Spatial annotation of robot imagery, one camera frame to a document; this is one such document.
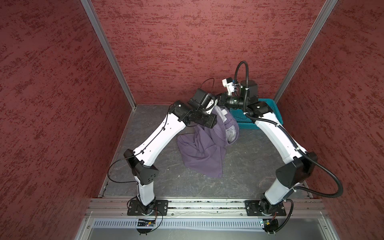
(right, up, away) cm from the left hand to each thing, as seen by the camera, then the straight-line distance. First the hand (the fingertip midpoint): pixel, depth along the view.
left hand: (210, 123), depth 71 cm
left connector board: (-32, -49, +1) cm, 59 cm away
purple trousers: (-4, -17, +19) cm, 26 cm away
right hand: (-2, +10, -1) cm, 11 cm away
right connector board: (+29, -49, -1) cm, 57 cm away
